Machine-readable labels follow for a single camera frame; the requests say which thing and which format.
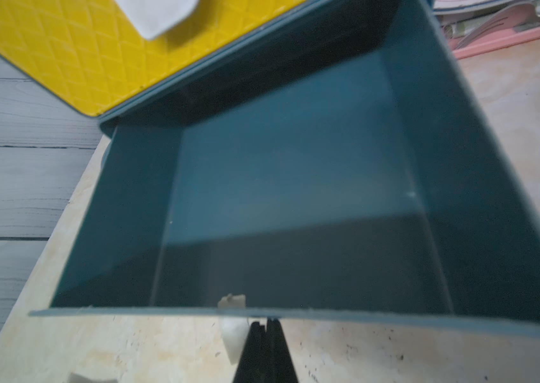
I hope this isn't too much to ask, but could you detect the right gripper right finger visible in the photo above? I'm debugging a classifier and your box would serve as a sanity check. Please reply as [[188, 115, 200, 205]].
[[266, 319, 299, 383]]

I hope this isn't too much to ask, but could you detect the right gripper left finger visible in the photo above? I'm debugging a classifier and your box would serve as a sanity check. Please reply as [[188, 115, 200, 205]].
[[233, 322, 266, 383]]

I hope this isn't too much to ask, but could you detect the teal bottom drawer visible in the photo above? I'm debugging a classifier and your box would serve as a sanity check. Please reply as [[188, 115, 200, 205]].
[[43, 1, 540, 336]]

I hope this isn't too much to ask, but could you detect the yellow top drawer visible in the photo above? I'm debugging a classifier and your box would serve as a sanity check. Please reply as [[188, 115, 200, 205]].
[[0, 1, 296, 116]]

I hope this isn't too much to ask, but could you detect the pink plastic tray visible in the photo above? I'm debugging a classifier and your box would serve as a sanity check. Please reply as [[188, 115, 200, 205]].
[[433, 1, 540, 59]]

